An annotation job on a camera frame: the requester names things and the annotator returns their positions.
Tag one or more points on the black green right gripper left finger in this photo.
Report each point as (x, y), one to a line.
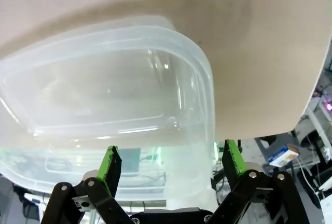
(110, 168)

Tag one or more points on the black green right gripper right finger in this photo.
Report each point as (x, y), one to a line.
(233, 161)

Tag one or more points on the blue white cardboard box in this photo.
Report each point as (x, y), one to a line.
(282, 156)

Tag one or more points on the translucent plastic container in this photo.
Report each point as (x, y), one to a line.
(103, 91)

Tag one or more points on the white pole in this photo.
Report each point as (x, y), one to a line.
(320, 130)

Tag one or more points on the pink lit device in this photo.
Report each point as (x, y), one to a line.
(328, 106)

